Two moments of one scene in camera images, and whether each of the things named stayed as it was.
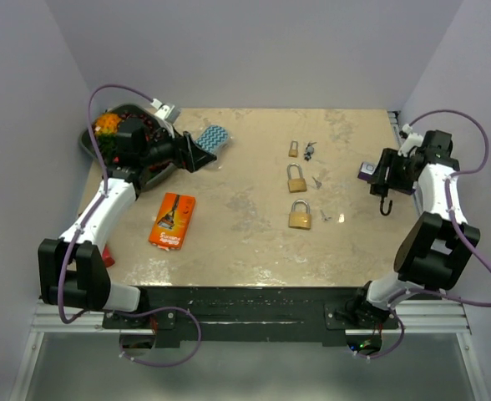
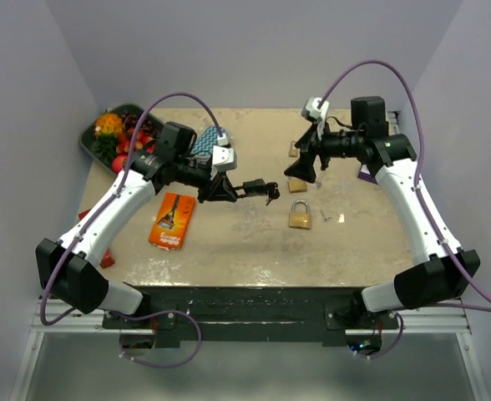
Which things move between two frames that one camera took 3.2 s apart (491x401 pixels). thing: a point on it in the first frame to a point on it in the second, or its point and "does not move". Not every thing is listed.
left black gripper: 188,154 to 221,189
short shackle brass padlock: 300,220 does not move
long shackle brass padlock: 296,185 does not move
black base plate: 249,316 does not move
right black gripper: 389,158 to 312,143
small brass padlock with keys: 293,153 does not move
